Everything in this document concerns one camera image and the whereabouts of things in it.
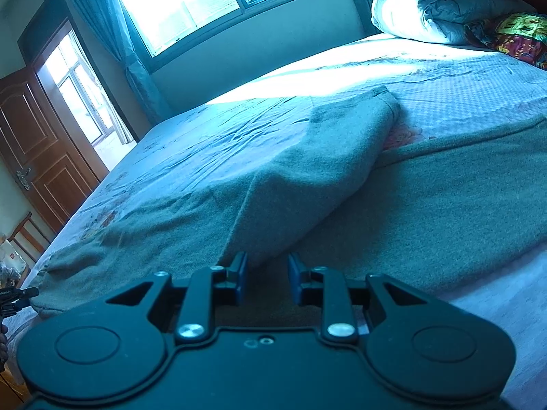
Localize clear plastic bag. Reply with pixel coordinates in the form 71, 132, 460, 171
0, 239, 29, 289

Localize teal curtain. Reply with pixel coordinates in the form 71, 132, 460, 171
53, 0, 172, 126

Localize balcony window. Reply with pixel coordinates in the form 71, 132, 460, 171
43, 30, 135, 148

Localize brown wooden door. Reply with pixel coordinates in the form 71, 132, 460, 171
0, 66, 110, 235

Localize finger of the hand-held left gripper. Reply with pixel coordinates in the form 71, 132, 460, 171
0, 287, 40, 318

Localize large window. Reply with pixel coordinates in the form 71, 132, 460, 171
106, 0, 357, 59

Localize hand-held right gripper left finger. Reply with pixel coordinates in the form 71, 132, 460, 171
106, 251, 249, 344

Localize wooden chair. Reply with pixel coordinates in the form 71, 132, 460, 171
8, 211, 51, 266

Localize colourful patterned pillow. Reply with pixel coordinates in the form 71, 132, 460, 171
465, 12, 547, 71

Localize floral bed sheet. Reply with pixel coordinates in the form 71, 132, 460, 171
9, 32, 547, 410

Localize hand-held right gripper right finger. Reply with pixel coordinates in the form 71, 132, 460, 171
287, 252, 432, 344

